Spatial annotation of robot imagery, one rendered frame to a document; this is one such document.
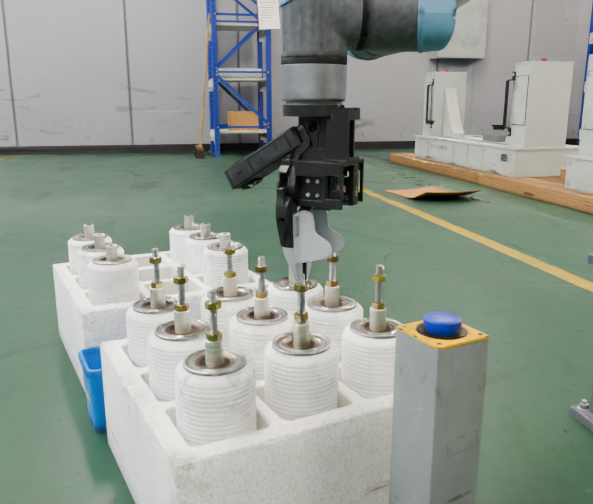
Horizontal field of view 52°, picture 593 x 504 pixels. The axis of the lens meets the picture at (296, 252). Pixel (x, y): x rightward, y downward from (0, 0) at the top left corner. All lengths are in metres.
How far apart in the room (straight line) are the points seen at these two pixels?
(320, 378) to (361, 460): 0.12
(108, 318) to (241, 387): 0.53
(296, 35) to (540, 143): 3.65
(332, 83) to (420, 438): 0.39
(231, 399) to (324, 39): 0.41
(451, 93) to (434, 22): 4.76
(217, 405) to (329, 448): 0.15
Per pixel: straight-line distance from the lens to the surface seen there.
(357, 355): 0.82
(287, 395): 0.77
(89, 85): 7.18
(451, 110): 5.42
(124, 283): 1.22
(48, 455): 1.11
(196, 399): 0.72
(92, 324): 1.19
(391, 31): 0.72
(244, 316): 0.88
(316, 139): 0.71
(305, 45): 0.69
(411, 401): 0.69
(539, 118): 4.26
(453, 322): 0.66
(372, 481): 0.84
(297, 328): 0.77
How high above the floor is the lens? 0.55
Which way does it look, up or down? 14 degrees down
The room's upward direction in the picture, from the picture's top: straight up
